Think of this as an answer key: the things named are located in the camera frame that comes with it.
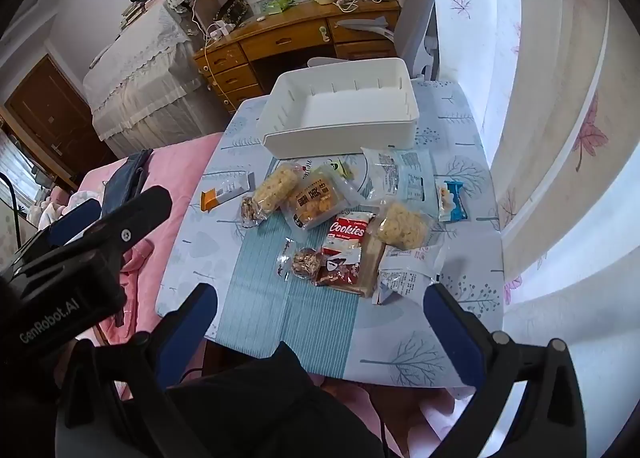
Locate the white plastic bin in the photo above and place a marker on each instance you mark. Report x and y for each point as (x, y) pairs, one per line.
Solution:
(350, 108)

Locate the long rice puff bar packet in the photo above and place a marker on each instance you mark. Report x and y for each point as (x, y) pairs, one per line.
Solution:
(277, 184)

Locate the lace cloth covered cabinet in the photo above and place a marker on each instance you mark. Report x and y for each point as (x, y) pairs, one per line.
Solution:
(145, 88)

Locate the white power strip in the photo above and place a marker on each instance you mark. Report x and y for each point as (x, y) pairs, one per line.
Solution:
(220, 30)

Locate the floral leaf curtain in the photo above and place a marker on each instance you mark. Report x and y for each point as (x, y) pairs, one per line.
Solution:
(550, 138)

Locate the white printed snack packet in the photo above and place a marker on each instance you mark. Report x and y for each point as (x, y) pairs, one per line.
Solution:
(405, 278)

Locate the pink blanket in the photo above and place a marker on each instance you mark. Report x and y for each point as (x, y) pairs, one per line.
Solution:
(165, 173)

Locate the brown wooden door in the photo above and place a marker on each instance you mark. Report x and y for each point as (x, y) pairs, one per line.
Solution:
(50, 118)

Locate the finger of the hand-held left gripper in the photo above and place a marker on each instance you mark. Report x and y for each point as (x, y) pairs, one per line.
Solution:
(75, 219)
(135, 220)

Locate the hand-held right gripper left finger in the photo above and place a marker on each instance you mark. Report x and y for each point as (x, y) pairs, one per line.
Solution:
(187, 338)

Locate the dark floral pouch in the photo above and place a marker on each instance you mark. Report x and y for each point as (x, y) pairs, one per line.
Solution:
(232, 9)

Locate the wooden desk with drawers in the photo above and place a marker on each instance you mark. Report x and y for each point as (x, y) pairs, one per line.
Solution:
(280, 38)

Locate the floral plush blanket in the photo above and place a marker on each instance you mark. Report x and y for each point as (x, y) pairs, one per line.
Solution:
(45, 210)

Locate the yellow cookie packet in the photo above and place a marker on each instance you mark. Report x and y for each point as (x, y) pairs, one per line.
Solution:
(315, 200)

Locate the grey office chair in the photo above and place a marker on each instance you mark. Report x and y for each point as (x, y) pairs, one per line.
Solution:
(415, 13)

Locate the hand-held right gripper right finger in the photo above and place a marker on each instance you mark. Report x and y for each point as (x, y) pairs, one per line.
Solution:
(455, 338)

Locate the large white blue packet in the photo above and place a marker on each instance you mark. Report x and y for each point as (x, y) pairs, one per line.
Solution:
(400, 173)

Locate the orange white snack bar packet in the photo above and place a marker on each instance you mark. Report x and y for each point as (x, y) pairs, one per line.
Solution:
(227, 190)

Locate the small blue snack packet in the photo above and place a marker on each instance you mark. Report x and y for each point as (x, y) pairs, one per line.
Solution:
(450, 200)

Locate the round rice puff packet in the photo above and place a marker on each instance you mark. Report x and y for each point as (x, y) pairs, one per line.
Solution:
(402, 225)

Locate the dark blue jeans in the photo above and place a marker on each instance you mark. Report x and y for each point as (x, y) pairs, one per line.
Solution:
(125, 178)

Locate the red white cookies packet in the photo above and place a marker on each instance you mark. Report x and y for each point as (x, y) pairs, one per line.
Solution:
(345, 238)

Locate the nut cluster clear packet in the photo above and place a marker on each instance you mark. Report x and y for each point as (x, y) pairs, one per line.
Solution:
(305, 263)
(248, 212)

